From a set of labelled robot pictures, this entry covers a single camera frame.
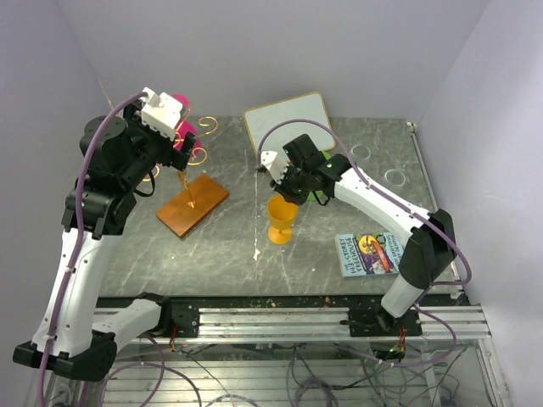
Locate pink plastic wine glass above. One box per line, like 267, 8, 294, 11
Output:
172, 93, 197, 150

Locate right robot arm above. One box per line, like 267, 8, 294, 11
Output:
258, 134, 456, 336

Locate aluminium rail frame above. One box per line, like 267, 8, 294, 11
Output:
42, 296, 501, 407

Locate treehouse children's book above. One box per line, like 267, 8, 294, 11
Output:
335, 232, 404, 278

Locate loose cables under table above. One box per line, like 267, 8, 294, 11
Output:
97, 334, 451, 407

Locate gold wire glass rack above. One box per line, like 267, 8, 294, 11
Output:
156, 115, 229, 238

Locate small whiteboard wooden frame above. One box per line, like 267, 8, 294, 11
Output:
242, 91, 337, 162

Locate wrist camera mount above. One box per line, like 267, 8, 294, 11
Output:
140, 87, 186, 141
260, 150, 289, 185

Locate clear wine glass far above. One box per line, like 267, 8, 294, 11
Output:
350, 143, 372, 163

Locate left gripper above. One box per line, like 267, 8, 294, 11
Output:
120, 96, 197, 188

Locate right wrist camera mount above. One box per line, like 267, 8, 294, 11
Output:
260, 150, 289, 185

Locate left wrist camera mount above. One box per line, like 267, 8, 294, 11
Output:
140, 87, 186, 141

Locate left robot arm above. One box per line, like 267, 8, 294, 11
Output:
13, 98, 193, 382

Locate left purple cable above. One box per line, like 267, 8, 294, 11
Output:
35, 91, 149, 407

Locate green plastic wine glass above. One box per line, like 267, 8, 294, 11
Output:
307, 151, 336, 206

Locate clear wine glass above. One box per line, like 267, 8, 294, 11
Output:
350, 143, 372, 163
383, 169, 406, 188

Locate orange plastic wine glass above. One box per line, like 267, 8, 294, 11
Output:
267, 194, 298, 245

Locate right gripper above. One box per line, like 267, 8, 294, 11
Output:
270, 164, 311, 206

